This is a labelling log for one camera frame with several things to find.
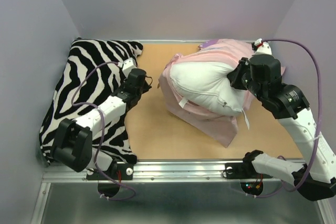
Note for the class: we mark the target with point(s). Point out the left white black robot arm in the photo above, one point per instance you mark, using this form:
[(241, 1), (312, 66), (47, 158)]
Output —
[(73, 141)]

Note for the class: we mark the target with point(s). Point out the white pillow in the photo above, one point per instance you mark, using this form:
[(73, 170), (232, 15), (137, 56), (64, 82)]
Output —
[(206, 85)]

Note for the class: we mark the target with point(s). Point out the aluminium mounting rail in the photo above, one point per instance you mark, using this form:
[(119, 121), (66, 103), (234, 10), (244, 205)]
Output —
[(184, 171)]

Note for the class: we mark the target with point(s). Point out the zebra striped pillow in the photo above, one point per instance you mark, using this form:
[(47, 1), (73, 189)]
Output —
[(92, 72)]

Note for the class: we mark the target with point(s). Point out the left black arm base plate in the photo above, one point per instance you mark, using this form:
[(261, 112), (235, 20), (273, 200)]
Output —
[(117, 171)]

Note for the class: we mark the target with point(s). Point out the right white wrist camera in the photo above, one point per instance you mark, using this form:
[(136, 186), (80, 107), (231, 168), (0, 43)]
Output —
[(261, 48)]

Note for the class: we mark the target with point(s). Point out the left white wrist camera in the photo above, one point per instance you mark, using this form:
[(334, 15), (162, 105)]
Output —
[(127, 66)]

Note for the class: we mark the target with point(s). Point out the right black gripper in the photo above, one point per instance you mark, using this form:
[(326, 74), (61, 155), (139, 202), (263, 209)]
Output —
[(235, 74)]

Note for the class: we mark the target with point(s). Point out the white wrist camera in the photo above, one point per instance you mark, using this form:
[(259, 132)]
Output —
[(127, 66), (261, 48)]

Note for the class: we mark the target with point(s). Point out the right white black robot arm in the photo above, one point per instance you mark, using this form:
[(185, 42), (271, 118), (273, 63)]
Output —
[(314, 180)]

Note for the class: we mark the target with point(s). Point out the purple pink princess pillowcase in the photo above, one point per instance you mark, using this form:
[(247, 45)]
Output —
[(221, 128)]

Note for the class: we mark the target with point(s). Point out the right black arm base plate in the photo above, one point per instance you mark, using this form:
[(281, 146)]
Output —
[(240, 170)]

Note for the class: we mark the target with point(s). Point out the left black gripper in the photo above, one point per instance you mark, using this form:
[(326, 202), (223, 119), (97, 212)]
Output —
[(146, 87)]

